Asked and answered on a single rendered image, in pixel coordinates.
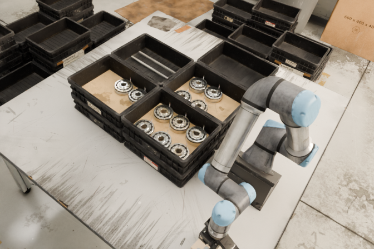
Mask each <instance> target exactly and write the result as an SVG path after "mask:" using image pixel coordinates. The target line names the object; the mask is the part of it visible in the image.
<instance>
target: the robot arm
mask: <svg viewBox="0 0 374 249"><path fill-rule="evenodd" d="M241 103H242V105H241V107H240V109H239V111H238V113H237V115H236V117H235V119H234V120H233V122H232V124H231V126H230V128H229V130H228V131H227V133H226V135H225V137H224V139H223V141H222V143H221V145H220V147H219V149H218V151H217V153H216V155H215V156H214V158H213V160H212V162H211V164H209V163H207V164H205V165H204V166H203V167H202V168H201V169H200V171H199V173H198V178H199V179H200V180H201V181H202V183H204V184H205V185H206V186H208V187H209V188H210V189H211V190H213V191H214V192H215V193H216V194H218V195H219V196H220V197H221V198H222V199H224V200H222V201H219V202H217V203H216V204H215V206H214V208H213V210H212V213H211V217H210V218H209V219H208V220H207V221H206V222H205V223H204V225H206V226H205V227H204V228H203V230H202V231H201V232H200V233H199V237H198V238H199V239H200V240H201V241H202V242H203V243H204V244H205V245H206V244H207V245H208V246H209V247H210V248H209V247H208V246H205V247H204V248H203V249H218V248H219V247H220V246H221V248H222V249H239V248H238V246H237V245H236V244H235V243H234V241H233V240H232V239H231V237H230V236H229V234H228V232H229V229H230V227H231V225H232V223H233V222H234V221H235V220H236V219H237V218H238V217H239V215H240V214H241V213H242V212H243V211H244V210H245V209H246V208H247V207H248V206H250V204H251V203H252V202H253V200H254V199H255V198H256V192H255V190H254V188H253V187H252V186H251V185H250V184H248V183H245V182H242V183H240V184H239V185H238V184H237V183H235V182H234V181H233V180H231V179H230V178H229V177H227V175H228V173H229V171H230V169H231V167H232V165H233V163H234V161H235V159H236V158H237V156H238V154H239V152H240V150H241V149H242V147H243V145H244V143H245V141H246V140H247V138H248V136H249V134H250V132H251V130H252V128H253V127H254V125H255V123H256V121H257V119H258V117H259V116H260V114H262V113H264V112H265V110H266V109H267V108H269V109H270V110H272V111H274V112H275V113H277V114H279V117H280V120H281V121H282V123H283V124H282V123H279V122H277V121H274V120H272V119H268V120H267V121H266V122H265V124H264V125H263V126H262V129H261V130H260V132H259V134H258V136H257V137H256V139H255V141H254V143H253V144H252V145H251V146H250V147H249V148H248V149H247V150H246V151H245V152H244V153H243V154H242V157H243V158H244V159H245V160H246V161H248V162H249V163H250V164H252V165H253V166H255V167H257V168H259V169H261V170H263V171H265V172H269V173H270V172H271V170H272V168H273V162H274V158H275V156H276V154H277V152H278V153H280V154H281V155H283V156H284V157H286V158H288V159H289V160H291V161H293V162H294V163H296V164H297V165H299V166H301V167H304V168H305V167H307V166H308V164H309V163H310V161H311V160H312V159H313V157H314V156H315V154H316V153H317V151H318V149H319V147H318V146H317V145H316V144H315V143H313V141H312V139H311V137H310V136H309V126H310V125H311V124H312V123H313V122H314V121H315V119H316V118H317V116H318V114H319V109H320V108H321V99H320V97H319V96H318V95H316V94H314V93H313V92H312V91H310V90H306V89H304V88H302V87H300V86H298V85H296V84H294V83H292V82H289V81H287V80H285V79H283V78H281V77H277V76H269V77H265V78H262V79H260V80H258V81H257V82H256V83H254V84H253V85H251V86H250V87H249V88H248V89H247V91H246V92H245V94H244V95H243V97H242V99H241ZM200 235H201V238H202V239H201V238H200Z"/></svg>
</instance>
